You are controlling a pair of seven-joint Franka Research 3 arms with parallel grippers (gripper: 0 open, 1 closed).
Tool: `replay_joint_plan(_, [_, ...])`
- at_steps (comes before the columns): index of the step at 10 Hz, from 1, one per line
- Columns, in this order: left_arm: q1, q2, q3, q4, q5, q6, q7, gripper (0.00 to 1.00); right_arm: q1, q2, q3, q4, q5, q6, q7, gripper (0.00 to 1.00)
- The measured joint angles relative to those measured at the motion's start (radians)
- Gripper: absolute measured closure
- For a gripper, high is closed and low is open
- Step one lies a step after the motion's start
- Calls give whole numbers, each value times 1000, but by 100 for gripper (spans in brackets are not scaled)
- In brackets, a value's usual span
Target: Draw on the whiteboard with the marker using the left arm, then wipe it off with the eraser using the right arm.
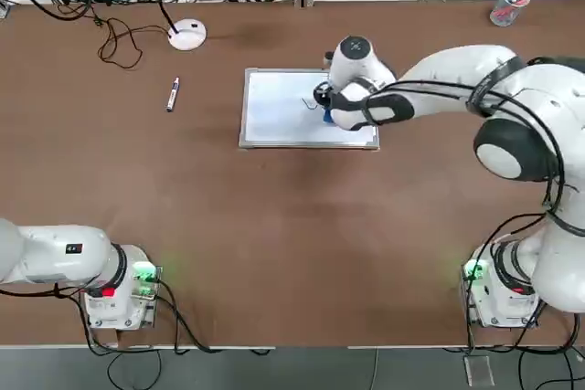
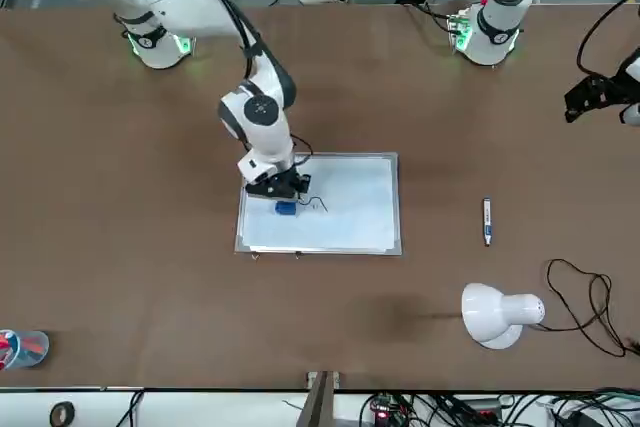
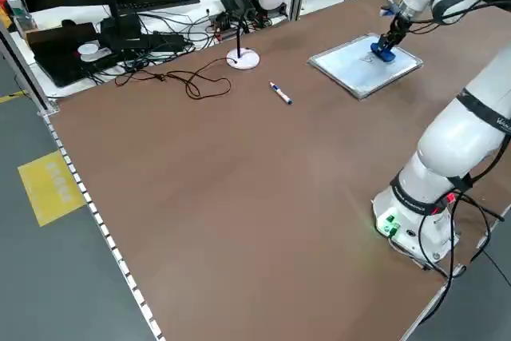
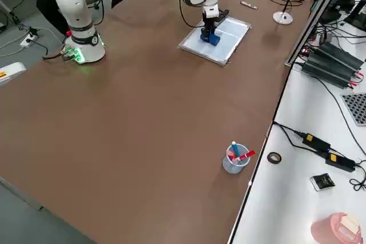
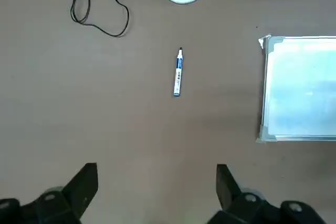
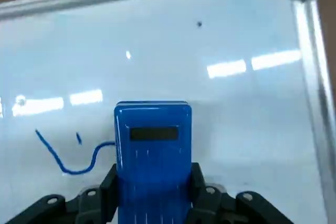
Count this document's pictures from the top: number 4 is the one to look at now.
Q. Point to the white blue whiteboard marker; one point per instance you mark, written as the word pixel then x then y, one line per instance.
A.
pixel 249 4

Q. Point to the aluminium frame post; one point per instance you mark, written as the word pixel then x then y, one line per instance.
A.
pixel 314 18

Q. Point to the red marker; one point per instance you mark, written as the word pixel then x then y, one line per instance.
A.
pixel 244 156

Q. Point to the silver framed whiteboard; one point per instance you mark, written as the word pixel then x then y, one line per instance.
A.
pixel 228 41

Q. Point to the black power adapter yellow label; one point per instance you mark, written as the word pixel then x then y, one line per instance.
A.
pixel 316 141
pixel 340 162

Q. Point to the black finned power supply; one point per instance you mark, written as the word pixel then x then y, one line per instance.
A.
pixel 331 65

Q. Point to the blue plastic eraser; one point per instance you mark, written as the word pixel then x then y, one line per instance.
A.
pixel 213 41

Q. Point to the clear plastic cup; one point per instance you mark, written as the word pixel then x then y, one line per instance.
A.
pixel 235 165

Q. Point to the checkered calibration board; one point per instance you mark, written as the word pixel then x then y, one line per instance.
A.
pixel 356 109

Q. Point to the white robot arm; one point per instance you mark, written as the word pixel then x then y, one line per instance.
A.
pixel 77 12

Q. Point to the white floor power strip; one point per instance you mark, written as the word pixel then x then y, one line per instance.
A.
pixel 29 40

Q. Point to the person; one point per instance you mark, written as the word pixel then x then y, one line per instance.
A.
pixel 51 12

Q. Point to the white box red label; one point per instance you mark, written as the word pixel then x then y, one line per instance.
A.
pixel 11 72

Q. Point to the black foil packet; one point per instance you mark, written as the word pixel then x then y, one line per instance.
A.
pixel 322 182

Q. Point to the black tape roll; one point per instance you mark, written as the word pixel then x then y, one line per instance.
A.
pixel 274 157

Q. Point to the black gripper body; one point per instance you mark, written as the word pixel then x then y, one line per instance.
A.
pixel 211 21

